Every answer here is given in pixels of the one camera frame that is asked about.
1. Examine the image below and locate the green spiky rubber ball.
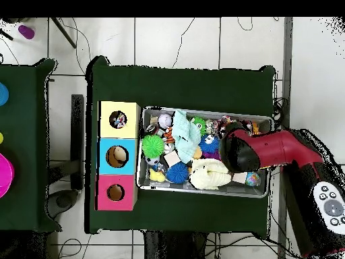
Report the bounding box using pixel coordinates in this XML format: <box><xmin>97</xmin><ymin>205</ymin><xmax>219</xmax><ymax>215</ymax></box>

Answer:
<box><xmin>142</xmin><ymin>134</ymin><xmax>166</xmax><ymax>159</ymax></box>

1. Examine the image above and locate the wooden box with three holes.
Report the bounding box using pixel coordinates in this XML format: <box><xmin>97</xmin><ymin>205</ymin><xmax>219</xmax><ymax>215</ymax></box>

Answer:
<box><xmin>96</xmin><ymin>100</ymin><xmax>141</xmax><ymax>212</ymax></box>

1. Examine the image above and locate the shallow clear mesh bin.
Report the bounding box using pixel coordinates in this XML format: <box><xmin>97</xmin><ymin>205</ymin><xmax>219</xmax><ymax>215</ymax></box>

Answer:
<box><xmin>135</xmin><ymin>106</ymin><xmax>273</xmax><ymax>199</ymax></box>

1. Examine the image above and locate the orange striped tiger plush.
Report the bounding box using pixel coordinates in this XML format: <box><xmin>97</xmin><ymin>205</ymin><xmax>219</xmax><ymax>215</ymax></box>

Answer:
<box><xmin>163</xmin><ymin>127</ymin><xmax>175</xmax><ymax>145</ymax></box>

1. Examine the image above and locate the light blue waffle cloth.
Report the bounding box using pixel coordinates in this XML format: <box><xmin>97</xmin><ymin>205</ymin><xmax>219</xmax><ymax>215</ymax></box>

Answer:
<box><xmin>171</xmin><ymin>109</ymin><xmax>201</xmax><ymax>164</ymax></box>

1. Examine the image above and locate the white toy baseball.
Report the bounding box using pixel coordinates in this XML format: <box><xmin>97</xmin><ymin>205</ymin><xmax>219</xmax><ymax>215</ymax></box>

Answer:
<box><xmin>158</xmin><ymin>113</ymin><xmax>173</xmax><ymax>128</ymax></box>

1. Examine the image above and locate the silver drinks can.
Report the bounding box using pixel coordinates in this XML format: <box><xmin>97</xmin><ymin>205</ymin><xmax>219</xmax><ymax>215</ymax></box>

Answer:
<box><xmin>145</xmin><ymin>123</ymin><xmax>160</xmax><ymax>135</ymax></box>

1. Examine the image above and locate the green spiky ball with eyes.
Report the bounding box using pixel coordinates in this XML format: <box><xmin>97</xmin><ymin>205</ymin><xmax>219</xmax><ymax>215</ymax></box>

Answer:
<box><xmin>189</xmin><ymin>116</ymin><xmax>207</xmax><ymax>136</ymax></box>

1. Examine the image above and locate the yellow duck plush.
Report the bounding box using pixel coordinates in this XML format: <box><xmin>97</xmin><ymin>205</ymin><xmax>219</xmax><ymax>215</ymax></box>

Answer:
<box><xmin>148</xmin><ymin>168</ymin><xmax>167</xmax><ymax>183</ymax></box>

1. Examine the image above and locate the blue spiky ball with eyes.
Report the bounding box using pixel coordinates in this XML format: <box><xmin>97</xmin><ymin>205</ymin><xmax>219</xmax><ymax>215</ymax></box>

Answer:
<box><xmin>199</xmin><ymin>134</ymin><xmax>221</xmax><ymax>154</ymax></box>

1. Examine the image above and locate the cream waffle cloth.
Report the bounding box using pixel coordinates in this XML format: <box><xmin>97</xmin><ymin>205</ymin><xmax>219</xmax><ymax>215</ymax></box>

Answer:
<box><xmin>189</xmin><ymin>158</ymin><xmax>232</xmax><ymax>190</ymax></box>

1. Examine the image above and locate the grey round floor base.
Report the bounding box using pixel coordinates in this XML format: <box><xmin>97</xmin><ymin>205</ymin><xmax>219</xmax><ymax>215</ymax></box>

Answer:
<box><xmin>45</xmin><ymin>189</ymin><xmax>80</xmax><ymax>219</ymax></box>

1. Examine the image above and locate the dark green side table cloth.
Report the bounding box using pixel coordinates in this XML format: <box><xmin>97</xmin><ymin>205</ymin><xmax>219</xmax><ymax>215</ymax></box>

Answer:
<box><xmin>0</xmin><ymin>57</ymin><xmax>63</xmax><ymax>233</ymax></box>

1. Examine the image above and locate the black rod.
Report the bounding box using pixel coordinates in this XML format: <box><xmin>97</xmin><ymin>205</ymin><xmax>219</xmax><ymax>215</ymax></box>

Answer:
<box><xmin>51</xmin><ymin>17</ymin><xmax>77</xmax><ymax>49</ymax></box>

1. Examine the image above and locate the pink round disc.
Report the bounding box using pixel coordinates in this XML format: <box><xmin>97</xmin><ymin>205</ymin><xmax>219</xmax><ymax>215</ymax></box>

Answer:
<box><xmin>0</xmin><ymin>152</ymin><xmax>15</xmax><ymax>199</ymax></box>

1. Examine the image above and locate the blue round object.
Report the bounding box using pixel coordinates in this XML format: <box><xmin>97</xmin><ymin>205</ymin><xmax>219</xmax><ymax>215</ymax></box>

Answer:
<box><xmin>0</xmin><ymin>82</ymin><xmax>9</xmax><ymax>107</ymax></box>

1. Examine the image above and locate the purple bottle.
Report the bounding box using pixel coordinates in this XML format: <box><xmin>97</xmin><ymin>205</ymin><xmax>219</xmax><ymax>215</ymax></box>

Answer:
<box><xmin>18</xmin><ymin>24</ymin><xmax>36</xmax><ymax>40</ymax></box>

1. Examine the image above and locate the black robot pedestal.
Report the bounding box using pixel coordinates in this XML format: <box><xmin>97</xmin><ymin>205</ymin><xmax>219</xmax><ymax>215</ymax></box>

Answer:
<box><xmin>144</xmin><ymin>230</ymin><xmax>208</xmax><ymax>259</ymax></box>

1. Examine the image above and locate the thin black floor cable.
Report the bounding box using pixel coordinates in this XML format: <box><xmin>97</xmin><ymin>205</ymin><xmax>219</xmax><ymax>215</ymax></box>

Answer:
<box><xmin>171</xmin><ymin>17</ymin><xmax>195</xmax><ymax>69</ymax></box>

